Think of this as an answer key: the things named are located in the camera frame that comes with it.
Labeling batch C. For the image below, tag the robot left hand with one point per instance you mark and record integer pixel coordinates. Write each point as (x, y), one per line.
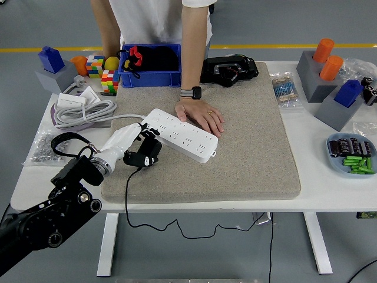
(120, 141)

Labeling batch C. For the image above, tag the person's left hand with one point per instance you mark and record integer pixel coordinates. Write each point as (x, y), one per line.
(200, 113)

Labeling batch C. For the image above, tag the white power strip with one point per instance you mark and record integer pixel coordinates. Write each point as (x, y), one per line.
(188, 138)

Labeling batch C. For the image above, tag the black plug adapter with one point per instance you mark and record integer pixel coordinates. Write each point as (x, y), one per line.
(151, 147)

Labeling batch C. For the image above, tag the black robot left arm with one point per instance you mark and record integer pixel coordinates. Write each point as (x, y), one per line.
(59, 206)

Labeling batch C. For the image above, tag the person's right forearm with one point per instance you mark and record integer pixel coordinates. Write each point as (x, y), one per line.
(104, 23)

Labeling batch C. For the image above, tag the green circuit board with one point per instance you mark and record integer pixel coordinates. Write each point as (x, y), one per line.
(366, 215)

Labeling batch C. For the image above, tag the black machine housing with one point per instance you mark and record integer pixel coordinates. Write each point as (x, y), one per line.
(235, 70)

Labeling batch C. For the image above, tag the blue plastic bin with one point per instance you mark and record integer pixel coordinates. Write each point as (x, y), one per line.
(153, 79)

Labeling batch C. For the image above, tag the grey-brown mat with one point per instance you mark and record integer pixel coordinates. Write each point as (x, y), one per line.
(235, 162)

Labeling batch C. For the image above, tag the multicolour puzzle cube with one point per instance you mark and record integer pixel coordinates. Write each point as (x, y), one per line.
(108, 79)
(95, 67)

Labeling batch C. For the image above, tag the black cloth pouch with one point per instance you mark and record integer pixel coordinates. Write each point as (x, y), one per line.
(162, 59)

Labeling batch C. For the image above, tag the purple flat piece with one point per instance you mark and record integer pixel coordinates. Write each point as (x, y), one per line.
(53, 116)

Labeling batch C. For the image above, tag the clear bag of screws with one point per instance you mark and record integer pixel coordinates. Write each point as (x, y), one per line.
(44, 147)

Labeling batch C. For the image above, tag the yellow ball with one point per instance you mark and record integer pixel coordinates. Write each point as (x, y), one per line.
(112, 62)

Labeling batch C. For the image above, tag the grey single-slot stand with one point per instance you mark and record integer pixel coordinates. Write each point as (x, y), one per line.
(332, 115)
(66, 75)

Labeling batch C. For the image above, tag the orange plastic cone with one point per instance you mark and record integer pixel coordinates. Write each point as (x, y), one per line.
(79, 65)

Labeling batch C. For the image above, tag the red and black small pouch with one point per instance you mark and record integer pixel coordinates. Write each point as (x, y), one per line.
(135, 54)

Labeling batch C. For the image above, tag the clear bag of resistors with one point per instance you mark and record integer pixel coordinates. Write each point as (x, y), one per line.
(285, 91)

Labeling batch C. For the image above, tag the white table leg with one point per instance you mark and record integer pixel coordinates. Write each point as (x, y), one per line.
(107, 244)
(318, 244)

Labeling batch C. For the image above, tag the blue house-shaped block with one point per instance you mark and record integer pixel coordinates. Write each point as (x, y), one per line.
(349, 92)
(51, 60)

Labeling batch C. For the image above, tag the person's torso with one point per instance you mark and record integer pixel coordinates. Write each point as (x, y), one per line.
(147, 20)

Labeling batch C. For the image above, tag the grey two-slot stand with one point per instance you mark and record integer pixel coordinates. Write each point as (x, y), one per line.
(321, 91)

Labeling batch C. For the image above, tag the black capacitor with print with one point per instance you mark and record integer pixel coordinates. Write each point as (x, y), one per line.
(359, 148)
(367, 149)
(333, 148)
(343, 146)
(353, 146)

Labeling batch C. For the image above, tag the orange cylinder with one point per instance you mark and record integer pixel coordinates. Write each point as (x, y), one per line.
(331, 68)
(323, 50)

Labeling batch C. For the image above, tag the light blue plate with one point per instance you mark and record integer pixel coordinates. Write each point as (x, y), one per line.
(335, 165)

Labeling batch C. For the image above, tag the green battery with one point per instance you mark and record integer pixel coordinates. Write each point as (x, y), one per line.
(369, 163)
(363, 162)
(353, 158)
(350, 162)
(362, 171)

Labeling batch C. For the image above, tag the large clear plastic bag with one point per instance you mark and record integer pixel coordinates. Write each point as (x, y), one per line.
(357, 67)

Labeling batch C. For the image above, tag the small clear plastic bag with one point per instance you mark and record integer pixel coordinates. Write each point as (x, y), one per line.
(365, 128)

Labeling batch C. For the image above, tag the black loose capacitor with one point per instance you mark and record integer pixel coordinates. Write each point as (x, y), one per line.
(371, 95)
(367, 81)

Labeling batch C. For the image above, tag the white wall plug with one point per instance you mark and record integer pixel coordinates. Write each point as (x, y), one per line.
(79, 81)

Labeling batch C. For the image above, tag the metal bracket under table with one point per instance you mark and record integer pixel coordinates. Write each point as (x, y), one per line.
(262, 219)

